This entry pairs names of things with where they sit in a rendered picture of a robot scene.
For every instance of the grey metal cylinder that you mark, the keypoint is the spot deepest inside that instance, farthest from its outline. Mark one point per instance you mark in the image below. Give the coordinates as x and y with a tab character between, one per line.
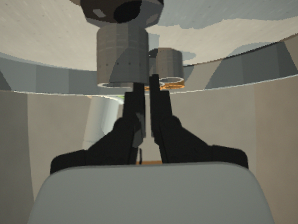
152	68
122	56
169	66

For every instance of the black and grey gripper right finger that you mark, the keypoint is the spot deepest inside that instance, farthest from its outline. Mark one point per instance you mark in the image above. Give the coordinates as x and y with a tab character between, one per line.
178	145

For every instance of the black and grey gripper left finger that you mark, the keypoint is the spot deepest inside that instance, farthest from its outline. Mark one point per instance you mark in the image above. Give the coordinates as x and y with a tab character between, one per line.
116	147

